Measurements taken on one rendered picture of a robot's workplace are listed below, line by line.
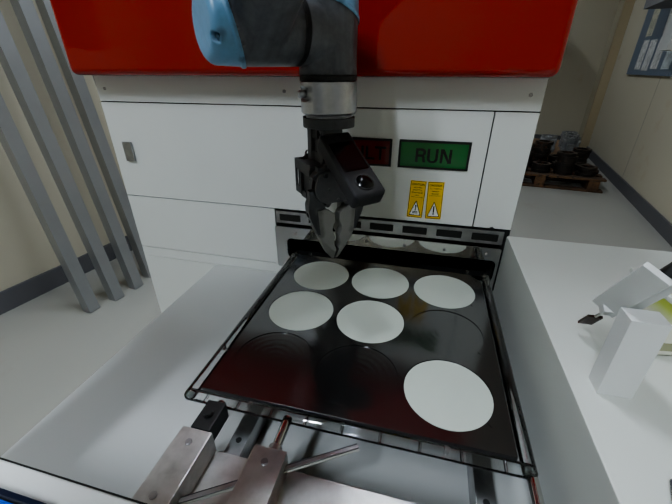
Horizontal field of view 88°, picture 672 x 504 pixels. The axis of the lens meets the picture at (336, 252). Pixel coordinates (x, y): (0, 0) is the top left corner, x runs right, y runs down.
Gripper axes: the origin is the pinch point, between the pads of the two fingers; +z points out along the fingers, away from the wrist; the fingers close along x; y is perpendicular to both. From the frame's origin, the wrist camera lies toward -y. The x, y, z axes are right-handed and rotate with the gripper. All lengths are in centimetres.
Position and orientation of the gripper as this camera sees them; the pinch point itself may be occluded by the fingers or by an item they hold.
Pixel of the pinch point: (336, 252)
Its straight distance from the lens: 55.7
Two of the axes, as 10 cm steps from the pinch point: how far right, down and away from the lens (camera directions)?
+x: -8.9, 2.1, -4.0
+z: 0.0, 8.9, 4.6
